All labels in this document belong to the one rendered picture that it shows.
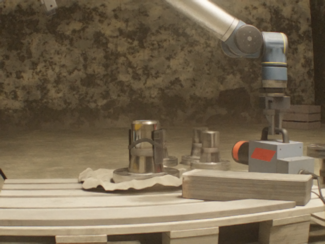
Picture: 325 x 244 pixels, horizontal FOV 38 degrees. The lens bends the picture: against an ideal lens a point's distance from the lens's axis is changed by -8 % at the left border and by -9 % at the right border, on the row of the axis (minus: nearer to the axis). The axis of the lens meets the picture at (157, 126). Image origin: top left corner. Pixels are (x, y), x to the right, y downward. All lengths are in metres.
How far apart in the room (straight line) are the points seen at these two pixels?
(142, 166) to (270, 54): 0.66
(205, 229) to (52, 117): 5.41
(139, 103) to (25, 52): 1.73
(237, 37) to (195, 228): 0.68
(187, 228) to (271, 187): 0.34
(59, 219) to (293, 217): 0.71
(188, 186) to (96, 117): 5.10
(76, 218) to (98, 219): 0.06
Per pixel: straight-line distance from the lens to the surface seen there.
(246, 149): 2.13
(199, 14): 1.76
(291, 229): 1.59
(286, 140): 1.95
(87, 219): 1.40
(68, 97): 6.75
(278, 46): 1.97
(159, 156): 1.96
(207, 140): 3.21
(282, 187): 1.62
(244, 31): 1.76
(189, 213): 1.46
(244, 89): 7.31
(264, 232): 1.60
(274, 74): 1.96
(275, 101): 1.99
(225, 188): 1.69
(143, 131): 1.94
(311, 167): 1.92
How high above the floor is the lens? 0.52
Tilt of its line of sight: 4 degrees down
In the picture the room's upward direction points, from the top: 1 degrees counter-clockwise
